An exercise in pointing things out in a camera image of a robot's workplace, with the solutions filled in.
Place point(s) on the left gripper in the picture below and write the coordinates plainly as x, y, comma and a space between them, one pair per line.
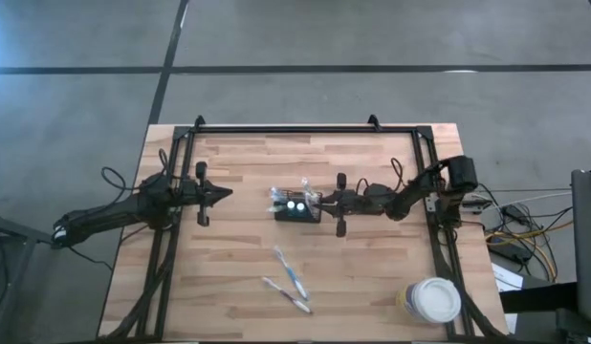
189, 193

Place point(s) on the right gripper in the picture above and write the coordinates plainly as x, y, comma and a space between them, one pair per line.
353, 200

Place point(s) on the blue mouthwash bottle white cap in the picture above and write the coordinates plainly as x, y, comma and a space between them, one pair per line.
300, 206
291, 205

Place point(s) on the purple white toothbrush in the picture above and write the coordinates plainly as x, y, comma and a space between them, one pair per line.
288, 295
305, 183

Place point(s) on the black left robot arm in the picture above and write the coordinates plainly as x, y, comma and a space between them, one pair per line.
109, 215

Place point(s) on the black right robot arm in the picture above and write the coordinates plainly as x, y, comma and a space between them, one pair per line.
410, 200

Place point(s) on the white lidded tub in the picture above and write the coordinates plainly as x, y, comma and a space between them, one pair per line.
431, 301

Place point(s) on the black power brick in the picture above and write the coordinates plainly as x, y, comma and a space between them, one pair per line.
513, 251

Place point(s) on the white paper sheet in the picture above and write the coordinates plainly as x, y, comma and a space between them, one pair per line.
506, 282

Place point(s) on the dark metal stand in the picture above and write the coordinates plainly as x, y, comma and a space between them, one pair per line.
13, 229

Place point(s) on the black equipment case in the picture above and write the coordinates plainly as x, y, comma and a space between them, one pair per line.
589, 239

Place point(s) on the black aluminium table frame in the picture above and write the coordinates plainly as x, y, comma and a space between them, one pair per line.
300, 129

